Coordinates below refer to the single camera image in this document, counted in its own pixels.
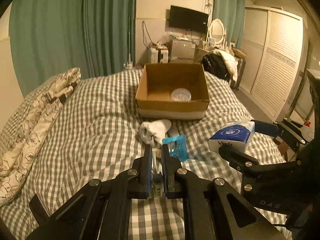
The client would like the white louvred wardrobe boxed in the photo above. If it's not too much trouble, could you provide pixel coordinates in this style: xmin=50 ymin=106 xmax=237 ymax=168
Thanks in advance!
xmin=240 ymin=6 xmax=304 ymax=121

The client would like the oval white vanity mirror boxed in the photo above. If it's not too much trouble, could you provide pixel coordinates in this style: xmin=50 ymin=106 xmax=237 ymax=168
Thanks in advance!
xmin=207 ymin=18 xmax=226 ymax=45

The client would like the chair with piled clothes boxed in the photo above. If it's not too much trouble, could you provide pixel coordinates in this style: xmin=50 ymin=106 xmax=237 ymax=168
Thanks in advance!
xmin=201 ymin=49 xmax=238 ymax=82

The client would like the green curtain left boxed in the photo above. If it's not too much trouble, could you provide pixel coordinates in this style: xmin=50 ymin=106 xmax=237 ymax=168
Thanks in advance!
xmin=9 ymin=0 xmax=136 ymax=95

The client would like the green curtain right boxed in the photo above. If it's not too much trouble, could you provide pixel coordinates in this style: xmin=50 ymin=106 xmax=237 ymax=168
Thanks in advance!
xmin=212 ymin=0 xmax=245 ymax=48

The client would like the white suitcase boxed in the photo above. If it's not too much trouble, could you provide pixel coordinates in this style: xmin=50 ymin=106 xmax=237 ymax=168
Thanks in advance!
xmin=148 ymin=45 xmax=169 ymax=63

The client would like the silver mini fridge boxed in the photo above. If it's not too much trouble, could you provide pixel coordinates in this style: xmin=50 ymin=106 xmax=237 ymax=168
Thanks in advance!
xmin=169 ymin=39 xmax=196 ymax=63

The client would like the dark suitcase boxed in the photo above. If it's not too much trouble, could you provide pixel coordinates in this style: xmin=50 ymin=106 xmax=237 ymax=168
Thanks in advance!
xmin=230 ymin=56 xmax=246 ymax=90

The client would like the green curtain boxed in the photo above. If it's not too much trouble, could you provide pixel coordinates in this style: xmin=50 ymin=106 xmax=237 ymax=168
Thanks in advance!
xmin=212 ymin=0 xmax=245 ymax=48
xmin=9 ymin=0 xmax=136 ymax=95

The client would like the grey checkered bed quilt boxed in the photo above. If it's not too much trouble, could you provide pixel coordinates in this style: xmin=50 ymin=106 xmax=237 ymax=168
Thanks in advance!
xmin=0 ymin=67 xmax=293 ymax=240

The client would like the black wall television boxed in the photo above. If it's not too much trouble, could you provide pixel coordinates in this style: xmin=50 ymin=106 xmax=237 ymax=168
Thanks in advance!
xmin=169 ymin=5 xmax=209 ymax=34

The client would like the blue Vinda tissue pack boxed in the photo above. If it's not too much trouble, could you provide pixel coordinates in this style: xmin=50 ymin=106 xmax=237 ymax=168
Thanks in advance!
xmin=208 ymin=121 xmax=255 ymax=153

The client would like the white sock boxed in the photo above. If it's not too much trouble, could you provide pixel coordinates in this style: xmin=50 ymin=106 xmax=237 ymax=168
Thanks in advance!
xmin=138 ymin=119 xmax=171 ymax=148

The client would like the open cardboard box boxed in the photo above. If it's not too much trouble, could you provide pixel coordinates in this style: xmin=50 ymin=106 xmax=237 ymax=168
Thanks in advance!
xmin=135 ymin=63 xmax=210 ymax=120

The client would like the floral patterned blanket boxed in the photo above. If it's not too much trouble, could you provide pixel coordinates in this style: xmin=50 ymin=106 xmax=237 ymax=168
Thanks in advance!
xmin=1 ymin=68 xmax=81 ymax=206

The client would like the blue packaged item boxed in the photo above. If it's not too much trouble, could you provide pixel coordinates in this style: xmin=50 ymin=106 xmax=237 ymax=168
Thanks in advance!
xmin=162 ymin=135 xmax=189 ymax=162

